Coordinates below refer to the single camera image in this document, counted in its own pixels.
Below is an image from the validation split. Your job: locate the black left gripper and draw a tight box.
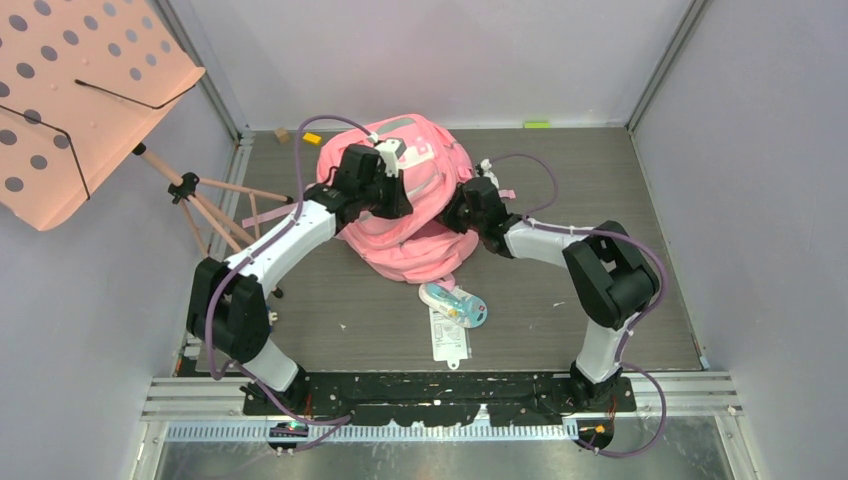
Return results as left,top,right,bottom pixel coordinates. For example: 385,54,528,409
359,168,413,221

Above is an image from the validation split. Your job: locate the pink student backpack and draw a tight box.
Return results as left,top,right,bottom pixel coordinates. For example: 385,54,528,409
242,113,517,286

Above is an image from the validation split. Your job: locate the packaged blue correction tape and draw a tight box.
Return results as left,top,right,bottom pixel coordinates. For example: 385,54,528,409
418,283,489,370

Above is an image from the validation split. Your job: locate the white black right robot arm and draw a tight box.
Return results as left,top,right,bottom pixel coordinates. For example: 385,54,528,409
436,177,662,411

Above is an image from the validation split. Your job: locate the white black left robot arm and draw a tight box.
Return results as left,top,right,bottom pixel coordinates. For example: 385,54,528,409
186,139,412,414

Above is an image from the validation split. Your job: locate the small yellow block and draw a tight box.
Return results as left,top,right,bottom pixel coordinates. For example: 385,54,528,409
302,132,323,146

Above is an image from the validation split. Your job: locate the small wooden cube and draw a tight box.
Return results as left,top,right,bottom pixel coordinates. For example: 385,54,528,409
274,128,291,144

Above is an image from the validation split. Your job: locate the pink perforated music stand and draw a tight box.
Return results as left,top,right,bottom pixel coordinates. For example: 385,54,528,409
1,1,259,251

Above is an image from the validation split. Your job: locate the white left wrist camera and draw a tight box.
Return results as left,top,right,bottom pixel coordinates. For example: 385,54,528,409
367,132,407,178

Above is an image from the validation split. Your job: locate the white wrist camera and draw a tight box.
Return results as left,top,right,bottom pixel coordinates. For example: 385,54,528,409
475,158,500,189
367,132,407,178

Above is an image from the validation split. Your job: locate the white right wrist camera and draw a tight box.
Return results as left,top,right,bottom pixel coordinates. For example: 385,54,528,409
475,158,500,189

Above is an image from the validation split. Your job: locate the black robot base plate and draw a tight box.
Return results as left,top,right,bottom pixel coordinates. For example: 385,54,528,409
241,372,637,427

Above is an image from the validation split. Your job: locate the white slotted cable duct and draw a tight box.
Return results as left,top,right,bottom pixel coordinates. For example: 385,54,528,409
164,419,578,443

